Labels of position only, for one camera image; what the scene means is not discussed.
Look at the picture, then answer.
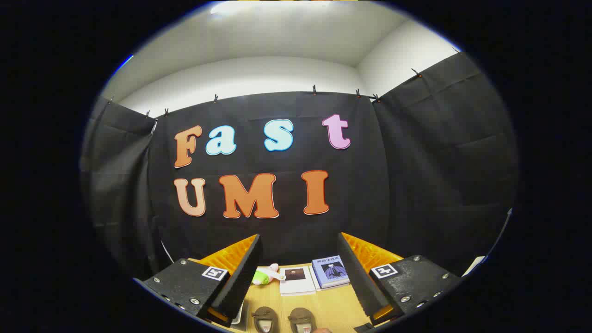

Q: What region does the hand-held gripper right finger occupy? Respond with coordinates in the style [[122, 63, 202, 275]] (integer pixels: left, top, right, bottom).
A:
[[337, 232, 463, 328]]

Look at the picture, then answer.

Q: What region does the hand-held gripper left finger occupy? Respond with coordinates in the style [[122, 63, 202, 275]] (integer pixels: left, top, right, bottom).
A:
[[133, 234, 263, 328]]

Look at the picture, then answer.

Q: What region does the brown fuzzy loafer shoe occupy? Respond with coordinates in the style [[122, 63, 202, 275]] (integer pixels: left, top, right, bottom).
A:
[[252, 306, 280, 333], [288, 308, 317, 333]]

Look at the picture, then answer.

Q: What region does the green and pink plush toy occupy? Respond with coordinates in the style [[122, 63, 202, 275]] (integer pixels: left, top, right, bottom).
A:
[[252, 263, 286, 285]]

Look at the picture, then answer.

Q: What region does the blue cover book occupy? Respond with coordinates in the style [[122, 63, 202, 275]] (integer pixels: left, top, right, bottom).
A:
[[311, 255, 351, 290]]

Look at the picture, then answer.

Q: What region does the white portrait cover book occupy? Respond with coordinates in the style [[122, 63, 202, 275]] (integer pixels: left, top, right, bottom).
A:
[[279, 266, 316, 296]]

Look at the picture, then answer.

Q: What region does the row of black clips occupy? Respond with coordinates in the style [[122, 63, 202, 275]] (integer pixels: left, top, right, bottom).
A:
[[109, 46, 463, 121]]

